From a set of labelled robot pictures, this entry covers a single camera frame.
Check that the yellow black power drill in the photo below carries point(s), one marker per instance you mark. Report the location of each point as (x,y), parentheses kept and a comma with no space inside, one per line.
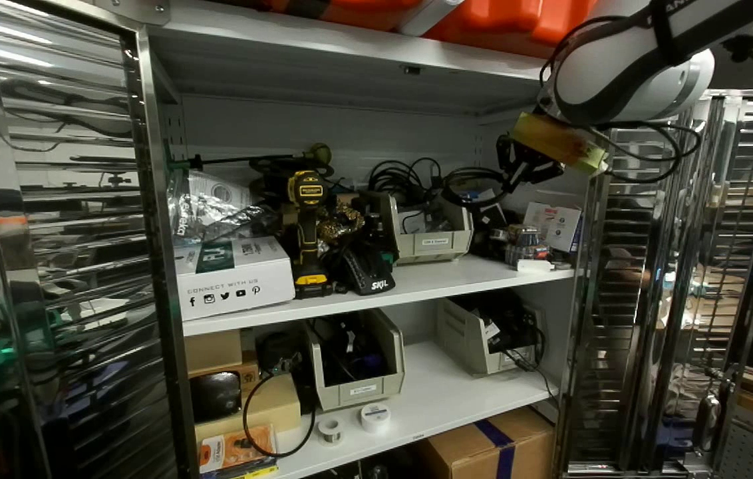
(310,223)

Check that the reflective metal panel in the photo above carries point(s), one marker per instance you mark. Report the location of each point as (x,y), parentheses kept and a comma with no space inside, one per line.
(47,250)

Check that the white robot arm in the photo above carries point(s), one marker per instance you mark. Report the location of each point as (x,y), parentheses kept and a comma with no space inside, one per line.
(643,75)

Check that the metal tray rack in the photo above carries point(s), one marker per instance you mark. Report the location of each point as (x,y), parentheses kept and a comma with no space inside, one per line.
(659,267)

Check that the grey tape roll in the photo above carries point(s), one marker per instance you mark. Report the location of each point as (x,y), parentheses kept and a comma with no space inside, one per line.
(329,431)

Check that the white printed carton box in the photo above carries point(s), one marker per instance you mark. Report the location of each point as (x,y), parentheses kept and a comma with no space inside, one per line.
(232,280)

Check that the black round device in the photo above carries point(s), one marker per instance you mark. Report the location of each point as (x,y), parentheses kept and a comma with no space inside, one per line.
(217,395)

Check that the gripper with yellow tape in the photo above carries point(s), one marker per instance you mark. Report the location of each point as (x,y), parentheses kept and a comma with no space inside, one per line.
(563,143)

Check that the orange printed packet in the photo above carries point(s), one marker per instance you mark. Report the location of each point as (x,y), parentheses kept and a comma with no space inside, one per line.
(229,455)

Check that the black battery charger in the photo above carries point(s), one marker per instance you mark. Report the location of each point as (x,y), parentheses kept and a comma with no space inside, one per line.
(365,271)

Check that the silver plastic bag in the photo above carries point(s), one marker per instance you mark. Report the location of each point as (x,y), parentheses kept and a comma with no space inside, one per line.
(203,208)

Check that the small white box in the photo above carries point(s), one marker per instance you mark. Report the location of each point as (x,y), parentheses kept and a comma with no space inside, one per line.
(537,266)

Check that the orange plastic case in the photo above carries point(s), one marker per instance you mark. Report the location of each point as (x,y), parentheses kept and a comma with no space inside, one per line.
(498,22)

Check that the white red printed card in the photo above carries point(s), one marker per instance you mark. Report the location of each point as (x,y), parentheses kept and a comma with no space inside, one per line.
(553,227)

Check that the long black rod tool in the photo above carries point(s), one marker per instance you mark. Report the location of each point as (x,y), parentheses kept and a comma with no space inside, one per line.
(260,163)

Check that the metal shelving unit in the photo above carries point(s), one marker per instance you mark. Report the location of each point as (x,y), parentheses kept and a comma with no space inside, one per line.
(410,284)

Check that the wide grey storage bin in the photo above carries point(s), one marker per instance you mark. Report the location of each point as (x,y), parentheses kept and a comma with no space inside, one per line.
(358,387)

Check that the flat brown cardboard box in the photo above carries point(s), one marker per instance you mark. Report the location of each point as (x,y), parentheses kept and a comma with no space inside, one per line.
(272,404)

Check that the cardboard box with purple tape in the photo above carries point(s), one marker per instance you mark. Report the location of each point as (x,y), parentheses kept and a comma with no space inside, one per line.
(471,455)

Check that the black electronic device pile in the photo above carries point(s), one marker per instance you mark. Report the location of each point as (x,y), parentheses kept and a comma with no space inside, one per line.
(498,236)

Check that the white tape roll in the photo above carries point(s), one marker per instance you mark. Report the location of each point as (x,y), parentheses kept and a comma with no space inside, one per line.
(377,419)

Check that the narrow grey storage bin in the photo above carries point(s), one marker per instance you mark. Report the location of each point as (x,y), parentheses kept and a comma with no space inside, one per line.
(470,343)

